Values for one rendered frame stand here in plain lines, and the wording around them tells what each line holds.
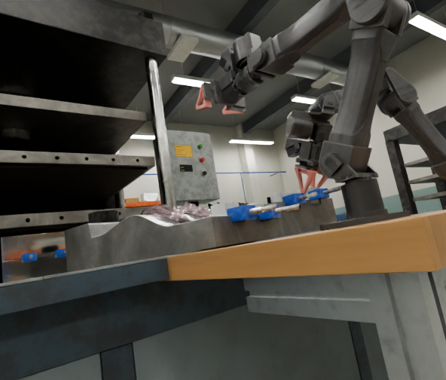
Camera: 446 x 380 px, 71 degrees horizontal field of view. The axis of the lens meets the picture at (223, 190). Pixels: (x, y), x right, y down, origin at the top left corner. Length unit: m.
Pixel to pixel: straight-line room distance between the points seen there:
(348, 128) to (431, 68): 7.54
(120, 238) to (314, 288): 0.50
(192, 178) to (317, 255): 1.47
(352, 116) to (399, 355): 0.41
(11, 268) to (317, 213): 1.06
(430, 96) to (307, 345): 7.41
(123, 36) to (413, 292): 1.62
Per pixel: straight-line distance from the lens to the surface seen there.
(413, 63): 8.32
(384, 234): 0.28
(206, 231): 0.56
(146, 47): 1.77
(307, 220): 0.91
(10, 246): 1.37
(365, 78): 0.62
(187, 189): 1.72
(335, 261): 0.30
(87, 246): 0.86
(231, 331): 0.69
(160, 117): 1.63
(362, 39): 0.64
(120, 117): 1.66
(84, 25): 1.70
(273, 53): 0.76
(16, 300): 0.50
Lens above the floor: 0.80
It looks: 10 degrees up
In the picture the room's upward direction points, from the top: 10 degrees counter-clockwise
